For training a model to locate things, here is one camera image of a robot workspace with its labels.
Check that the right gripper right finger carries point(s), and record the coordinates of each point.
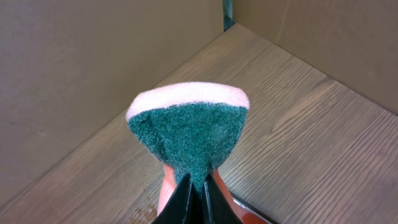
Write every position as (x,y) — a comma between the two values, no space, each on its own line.
(216,209)

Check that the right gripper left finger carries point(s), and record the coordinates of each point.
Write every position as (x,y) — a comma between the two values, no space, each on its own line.
(178,208)

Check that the green and pink sponge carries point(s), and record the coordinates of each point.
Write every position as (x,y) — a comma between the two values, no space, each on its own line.
(191,128)

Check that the black tray with red water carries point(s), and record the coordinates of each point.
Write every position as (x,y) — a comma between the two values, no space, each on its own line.
(250,214)

